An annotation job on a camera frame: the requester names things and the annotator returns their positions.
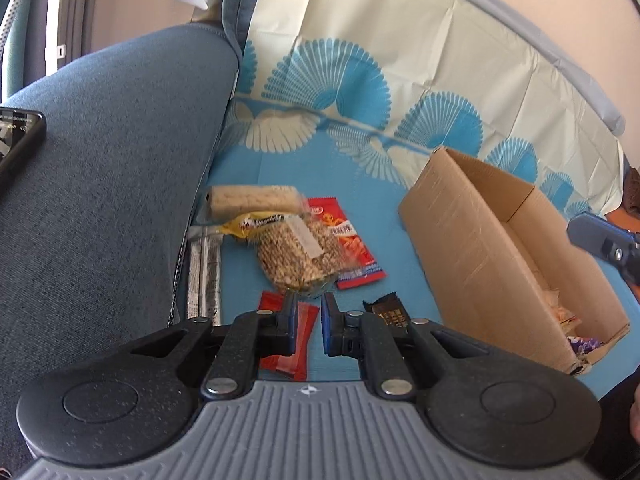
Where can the silver striped sachet strip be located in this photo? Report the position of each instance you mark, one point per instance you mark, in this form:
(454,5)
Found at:
(202,275)

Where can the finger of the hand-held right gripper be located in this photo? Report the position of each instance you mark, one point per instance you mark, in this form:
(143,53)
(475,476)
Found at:
(592,232)

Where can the purple snack packet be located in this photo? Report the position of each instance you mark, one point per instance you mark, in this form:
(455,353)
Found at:
(585,345)

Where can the dark brown chocolate packet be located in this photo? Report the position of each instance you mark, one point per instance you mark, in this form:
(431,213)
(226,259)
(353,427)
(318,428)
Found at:
(392,312)

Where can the beige wafer bar packet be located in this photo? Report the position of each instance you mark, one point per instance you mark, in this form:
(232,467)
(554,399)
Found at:
(250,200)

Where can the black smartphone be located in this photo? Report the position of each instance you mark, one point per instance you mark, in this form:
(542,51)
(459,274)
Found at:
(17,142)

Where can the brown cardboard box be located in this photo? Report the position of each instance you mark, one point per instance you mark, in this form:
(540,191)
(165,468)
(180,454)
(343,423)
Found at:
(460,240)

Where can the small flat red packet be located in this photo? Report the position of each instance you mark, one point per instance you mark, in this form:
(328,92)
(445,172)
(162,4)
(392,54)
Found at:
(305,340)

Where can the clear bag of seed brittle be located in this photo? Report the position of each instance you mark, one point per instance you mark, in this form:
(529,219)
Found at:
(295,260)

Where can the pale snack packet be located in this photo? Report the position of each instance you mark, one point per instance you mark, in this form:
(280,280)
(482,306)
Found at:
(562,312)

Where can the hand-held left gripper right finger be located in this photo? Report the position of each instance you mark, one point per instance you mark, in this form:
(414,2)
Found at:
(328,330)

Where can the blue and cream printed sheet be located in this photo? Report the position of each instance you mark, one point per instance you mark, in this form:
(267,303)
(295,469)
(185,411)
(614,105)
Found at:
(400,85)

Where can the red spicy snack packet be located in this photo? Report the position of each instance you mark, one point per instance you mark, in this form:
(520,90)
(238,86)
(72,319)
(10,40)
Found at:
(355,245)

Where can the yellow candy packet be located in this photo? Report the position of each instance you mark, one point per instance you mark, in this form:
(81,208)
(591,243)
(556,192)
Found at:
(240,227)

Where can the blue-grey sofa armrest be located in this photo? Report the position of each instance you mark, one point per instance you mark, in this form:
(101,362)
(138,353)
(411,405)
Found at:
(125,160)

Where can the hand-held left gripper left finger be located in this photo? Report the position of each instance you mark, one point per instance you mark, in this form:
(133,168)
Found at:
(290,327)

